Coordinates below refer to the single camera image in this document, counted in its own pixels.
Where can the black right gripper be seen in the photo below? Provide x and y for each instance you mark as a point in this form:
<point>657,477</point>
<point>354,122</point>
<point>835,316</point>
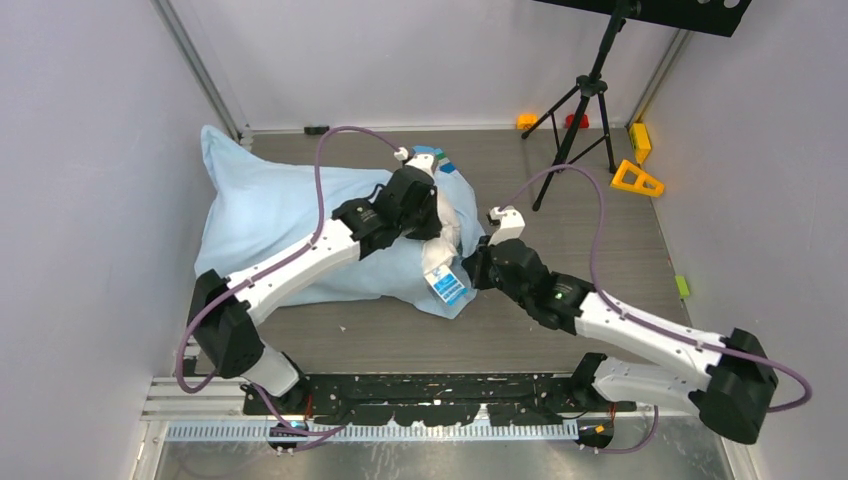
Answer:
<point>475,265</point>

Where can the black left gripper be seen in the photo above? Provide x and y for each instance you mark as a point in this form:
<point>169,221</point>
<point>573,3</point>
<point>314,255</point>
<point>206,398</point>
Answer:
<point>429,228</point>

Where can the white pillow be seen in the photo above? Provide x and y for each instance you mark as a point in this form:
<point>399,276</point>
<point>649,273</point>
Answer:
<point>439,253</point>

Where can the light blue green pillowcase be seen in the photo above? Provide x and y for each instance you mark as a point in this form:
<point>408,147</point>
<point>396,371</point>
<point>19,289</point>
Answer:
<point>263,207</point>

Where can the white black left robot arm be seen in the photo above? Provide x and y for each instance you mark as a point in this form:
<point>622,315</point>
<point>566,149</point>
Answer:
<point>226,310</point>

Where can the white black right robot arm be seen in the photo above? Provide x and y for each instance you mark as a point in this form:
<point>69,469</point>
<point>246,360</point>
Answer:
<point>718,379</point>

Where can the blue green toy block stack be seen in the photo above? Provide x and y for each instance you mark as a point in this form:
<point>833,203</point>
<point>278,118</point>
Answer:
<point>444,164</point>

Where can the yellow triangular toy block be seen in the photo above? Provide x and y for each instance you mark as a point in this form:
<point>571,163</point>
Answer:
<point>632,178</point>

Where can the orange toy block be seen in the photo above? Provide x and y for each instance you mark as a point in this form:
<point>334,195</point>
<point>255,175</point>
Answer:
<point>526,121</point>

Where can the lime green toy block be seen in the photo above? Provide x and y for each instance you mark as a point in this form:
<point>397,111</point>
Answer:
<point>682,286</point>

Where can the yellow rectangular toy block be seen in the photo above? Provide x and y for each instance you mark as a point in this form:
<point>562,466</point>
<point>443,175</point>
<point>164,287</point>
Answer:
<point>640,142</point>

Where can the black overhead panel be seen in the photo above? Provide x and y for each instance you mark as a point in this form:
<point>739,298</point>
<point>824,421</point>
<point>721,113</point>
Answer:
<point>716,17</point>

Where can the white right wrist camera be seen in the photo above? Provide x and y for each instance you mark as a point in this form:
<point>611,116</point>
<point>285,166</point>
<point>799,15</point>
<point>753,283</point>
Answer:
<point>508,222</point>

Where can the small black wall clip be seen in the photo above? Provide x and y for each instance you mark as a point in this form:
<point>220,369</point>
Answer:
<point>316,130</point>

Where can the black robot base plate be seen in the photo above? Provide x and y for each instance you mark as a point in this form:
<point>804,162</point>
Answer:
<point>508,399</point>

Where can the black camera tripod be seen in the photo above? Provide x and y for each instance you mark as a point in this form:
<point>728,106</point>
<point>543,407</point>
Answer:
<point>588,87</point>

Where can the white slotted cable duct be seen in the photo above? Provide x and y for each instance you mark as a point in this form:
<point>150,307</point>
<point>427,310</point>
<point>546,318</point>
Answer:
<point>269,431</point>

